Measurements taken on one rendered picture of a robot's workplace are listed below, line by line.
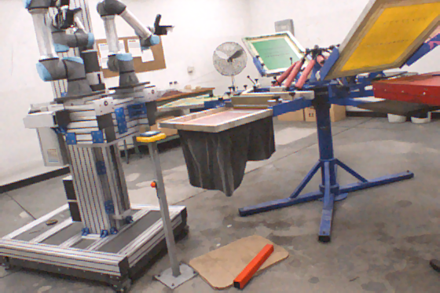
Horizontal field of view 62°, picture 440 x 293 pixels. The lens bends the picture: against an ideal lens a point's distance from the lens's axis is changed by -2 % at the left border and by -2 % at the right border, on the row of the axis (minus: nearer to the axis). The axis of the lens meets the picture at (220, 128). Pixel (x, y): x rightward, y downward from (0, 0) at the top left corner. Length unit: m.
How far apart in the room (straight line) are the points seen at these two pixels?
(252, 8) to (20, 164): 5.36
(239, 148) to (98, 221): 1.20
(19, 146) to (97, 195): 3.14
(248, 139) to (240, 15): 5.90
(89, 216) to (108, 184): 0.30
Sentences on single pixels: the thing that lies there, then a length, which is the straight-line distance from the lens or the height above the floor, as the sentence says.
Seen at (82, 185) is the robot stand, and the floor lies 0.60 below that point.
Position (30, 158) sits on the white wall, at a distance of 5.84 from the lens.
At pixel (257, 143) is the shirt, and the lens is 2.39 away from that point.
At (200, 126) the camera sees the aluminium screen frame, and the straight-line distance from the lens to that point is 2.13.
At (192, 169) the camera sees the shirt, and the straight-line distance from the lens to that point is 2.51.
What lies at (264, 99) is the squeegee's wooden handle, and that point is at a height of 1.03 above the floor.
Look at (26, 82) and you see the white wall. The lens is 5.80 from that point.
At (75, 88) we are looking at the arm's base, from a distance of 2.38.
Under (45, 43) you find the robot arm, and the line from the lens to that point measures 2.38.
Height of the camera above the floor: 1.34
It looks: 10 degrees down
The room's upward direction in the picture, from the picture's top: 8 degrees counter-clockwise
